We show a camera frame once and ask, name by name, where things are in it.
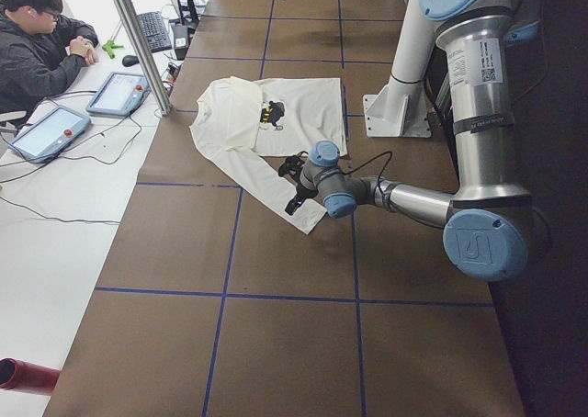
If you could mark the black computer mouse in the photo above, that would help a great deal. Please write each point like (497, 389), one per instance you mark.
(129, 60)

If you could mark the aluminium frame post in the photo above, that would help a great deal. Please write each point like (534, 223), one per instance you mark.
(139, 43)

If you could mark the far teach pendant tablet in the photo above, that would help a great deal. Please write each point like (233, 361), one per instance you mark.
(119, 96)

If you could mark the green plastic tool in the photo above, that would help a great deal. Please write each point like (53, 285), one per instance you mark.
(109, 48)

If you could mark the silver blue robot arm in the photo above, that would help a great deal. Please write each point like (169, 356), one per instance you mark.
(490, 228)

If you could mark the red cylinder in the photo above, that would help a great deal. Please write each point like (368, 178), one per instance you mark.
(26, 377)

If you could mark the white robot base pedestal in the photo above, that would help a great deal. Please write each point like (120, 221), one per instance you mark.
(399, 109)

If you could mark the seated person black jacket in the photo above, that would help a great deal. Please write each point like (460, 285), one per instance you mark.
(42, 53)

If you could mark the near teach pendant tablet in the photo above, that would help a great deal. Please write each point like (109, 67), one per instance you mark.
(49, 136)

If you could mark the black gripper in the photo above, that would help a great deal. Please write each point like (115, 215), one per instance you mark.
(301, 191)

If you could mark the cream long-sleeve cat shirt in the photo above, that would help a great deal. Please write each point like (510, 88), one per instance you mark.
(241, 123)

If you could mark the teach pendant tablet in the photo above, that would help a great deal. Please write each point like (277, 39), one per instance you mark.
(119, 96)
(49, 136)

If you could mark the black keyboard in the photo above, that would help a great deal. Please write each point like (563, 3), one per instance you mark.
(154, 30)

